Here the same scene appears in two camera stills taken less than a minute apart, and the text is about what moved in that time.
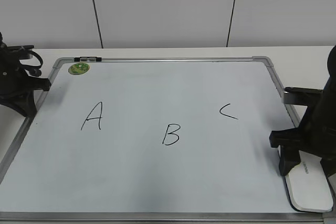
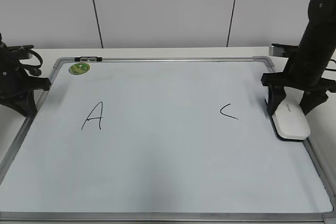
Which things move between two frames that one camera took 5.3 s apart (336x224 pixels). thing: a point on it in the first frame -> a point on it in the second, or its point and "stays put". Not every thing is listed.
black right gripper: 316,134 -> 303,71
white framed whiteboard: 155,140 stays put
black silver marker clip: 87,59 stays put
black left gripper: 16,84 stays put
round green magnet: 79,68 stays put
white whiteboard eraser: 307,186 -> 290,119
